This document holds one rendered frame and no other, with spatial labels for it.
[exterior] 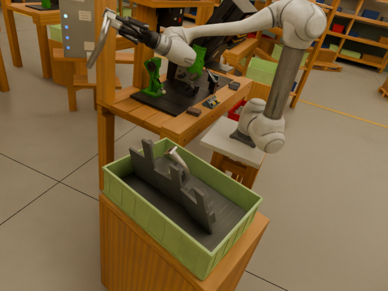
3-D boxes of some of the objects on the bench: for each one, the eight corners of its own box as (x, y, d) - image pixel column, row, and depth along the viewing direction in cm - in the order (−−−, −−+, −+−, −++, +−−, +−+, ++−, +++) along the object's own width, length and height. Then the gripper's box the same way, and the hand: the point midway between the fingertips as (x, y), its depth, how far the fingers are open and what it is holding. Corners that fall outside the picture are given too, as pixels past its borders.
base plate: (234, 81, 270) (234, 79, 269) (176, 118, 185) (177, 115, 183) (198, 68, 283) (198, 67, 282) (129, 97, 198) (129, 94, 197)
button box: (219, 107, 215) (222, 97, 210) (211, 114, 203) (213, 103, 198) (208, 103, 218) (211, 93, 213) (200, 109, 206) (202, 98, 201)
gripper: (149, 44, 131) (101, 21, 119) (164, 25, 118) (112, -4, 106) (148, 57, 128) (98, 34, 116) (163, 38, 116) (109, 10, 104)
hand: (113, 20), depth 113 cm, fingers closed on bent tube, 3 cm apart
